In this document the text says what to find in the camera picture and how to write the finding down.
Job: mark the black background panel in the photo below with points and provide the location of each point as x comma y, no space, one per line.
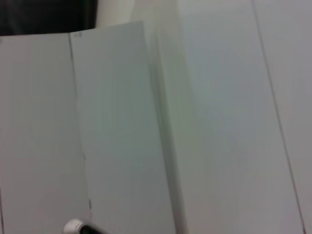
48,15

